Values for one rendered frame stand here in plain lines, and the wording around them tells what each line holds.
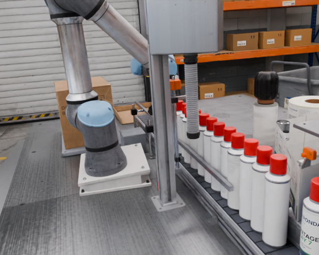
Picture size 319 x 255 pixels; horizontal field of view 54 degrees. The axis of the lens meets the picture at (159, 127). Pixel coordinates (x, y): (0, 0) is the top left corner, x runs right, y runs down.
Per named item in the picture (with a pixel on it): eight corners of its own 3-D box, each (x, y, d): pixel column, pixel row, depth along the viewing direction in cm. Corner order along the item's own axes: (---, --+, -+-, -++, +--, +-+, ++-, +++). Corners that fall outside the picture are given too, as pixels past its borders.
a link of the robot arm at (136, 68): (142, 56, 116) (167, 57, 122) (129, 54, 126) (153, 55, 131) (141, 78, 118) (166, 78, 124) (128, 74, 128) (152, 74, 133)
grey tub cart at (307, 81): (311, 130, 390) (317, 51, 360) (363, 144, 337) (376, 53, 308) (258, 147, 350) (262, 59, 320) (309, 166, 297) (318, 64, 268)
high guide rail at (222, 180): (233, 190, 79) (233, 185, 79) (229, 192, 79) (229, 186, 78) (137, 103, 178) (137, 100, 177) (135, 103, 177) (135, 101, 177)
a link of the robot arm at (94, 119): (90, 152, 102) (82, 112, 97) (78, 140, 113) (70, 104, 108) (124, 140, 107) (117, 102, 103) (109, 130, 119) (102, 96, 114)
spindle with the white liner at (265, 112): (281, 153, 116) (286, 71, 107) (260, 157, 114) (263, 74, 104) (267, 144, 124) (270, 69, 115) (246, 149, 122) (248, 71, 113)
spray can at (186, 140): (197, 165, 111) (195, 108, 104) (183, 164, 112) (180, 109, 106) (199, 159, 116) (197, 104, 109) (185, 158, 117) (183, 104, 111)
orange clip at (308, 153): (316, 160, 64) (317, 150, 63) (308, 162, 64) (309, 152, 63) (306, 155, 67) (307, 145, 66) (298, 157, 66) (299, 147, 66)
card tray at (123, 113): (164, 118, 187) (164, 112, 186) (121, 124, 180) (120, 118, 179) (151, 107, 215) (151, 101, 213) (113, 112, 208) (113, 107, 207)
